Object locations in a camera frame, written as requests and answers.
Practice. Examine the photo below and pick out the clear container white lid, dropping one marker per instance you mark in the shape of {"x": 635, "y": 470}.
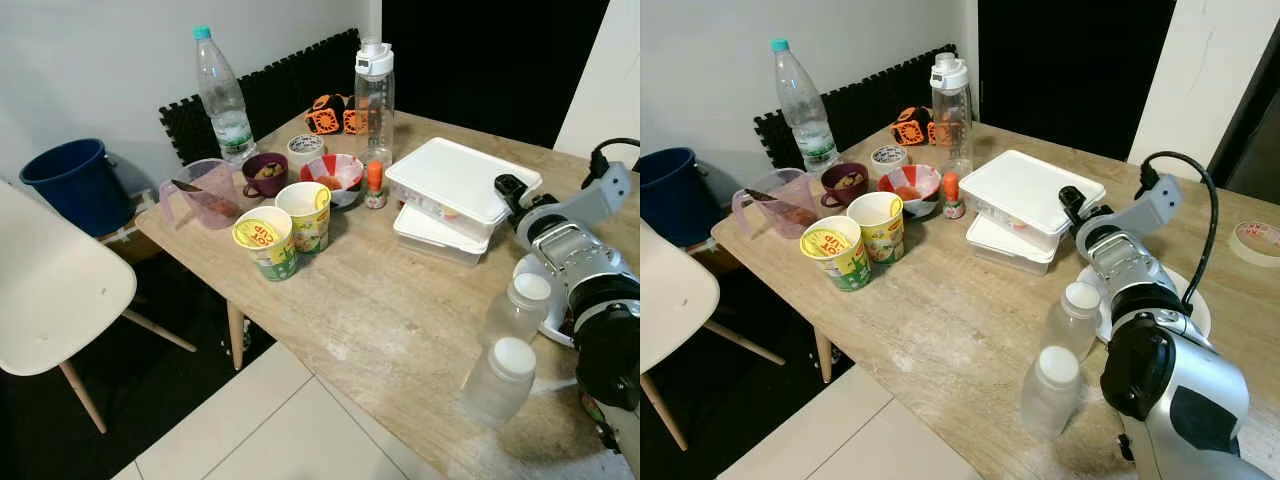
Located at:
{"x": 1000, "y": 255}
{"x": 1020, "y": 190}
{"x": 450, "y": 180}
{"x": 430, "y": 245}

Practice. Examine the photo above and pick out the clear bottle white lid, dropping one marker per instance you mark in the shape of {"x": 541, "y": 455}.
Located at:
{"x": 374, "y": 110}
{"x": 951, "y": 120}

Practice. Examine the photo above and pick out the light wooden table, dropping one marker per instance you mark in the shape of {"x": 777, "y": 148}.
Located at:
{"x": 950, "y": 320}
{"x": 380, "y": 310}

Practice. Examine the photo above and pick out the red white bowl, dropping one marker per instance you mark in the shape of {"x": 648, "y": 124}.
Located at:
{"x": 345, "y": 175}
{"x": 925, "y": 185}

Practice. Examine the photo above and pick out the maroon cup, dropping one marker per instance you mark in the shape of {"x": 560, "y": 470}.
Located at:
{"x": 840, "y": 195}
{"x": 262, "y": 185}

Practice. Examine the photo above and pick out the small orange-capped bottle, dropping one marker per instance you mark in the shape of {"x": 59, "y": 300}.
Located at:
{"x": 375, "y": 185}
{"x": 952, "y": 195}

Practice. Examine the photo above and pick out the clear bottle teal cap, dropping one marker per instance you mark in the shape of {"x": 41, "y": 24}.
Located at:
{"x": 228, "y": 120}
{"x": 808, "y": 125}

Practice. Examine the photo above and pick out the beige tape roll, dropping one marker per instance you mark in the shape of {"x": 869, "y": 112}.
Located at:
{"x": 1250, "y": 260}

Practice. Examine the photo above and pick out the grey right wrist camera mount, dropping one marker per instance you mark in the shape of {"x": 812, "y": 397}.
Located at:
{"x": 1150, "y": 205}
{"x": 600, "y": 195}

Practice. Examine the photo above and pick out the printed white tape roll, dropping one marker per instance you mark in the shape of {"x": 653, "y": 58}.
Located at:
{"x": 888, "y": 167}
{"x": 305, "y": 155}

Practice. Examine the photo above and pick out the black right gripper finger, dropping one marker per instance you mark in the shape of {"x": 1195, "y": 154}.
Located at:
{"x": 1073, "y": 196}
{"x": 510, "y": 186}

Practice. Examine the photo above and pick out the orange black object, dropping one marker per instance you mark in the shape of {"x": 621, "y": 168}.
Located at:
{"x": 325, "y": 118}
{"x": 912, "y": 128}

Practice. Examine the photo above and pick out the black foam puzzle mat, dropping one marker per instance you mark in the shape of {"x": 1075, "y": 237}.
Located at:
{"x": 280, "y": 90}
{"x": 860, "y": 100}

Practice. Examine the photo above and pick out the clear pink measuring jug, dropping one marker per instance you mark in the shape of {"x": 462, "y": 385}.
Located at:
{"x": 780, "y": 205}
{"x": 205, "y": 200}

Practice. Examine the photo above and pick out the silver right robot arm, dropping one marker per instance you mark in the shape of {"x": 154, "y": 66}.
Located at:
{"x": 1120, "y": 265}
{"x": 585, "y": 265}

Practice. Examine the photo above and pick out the blue plastic bucket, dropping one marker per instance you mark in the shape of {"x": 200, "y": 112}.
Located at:
{"x": 665, "y": 200}
{"x": 75, "y": 190}

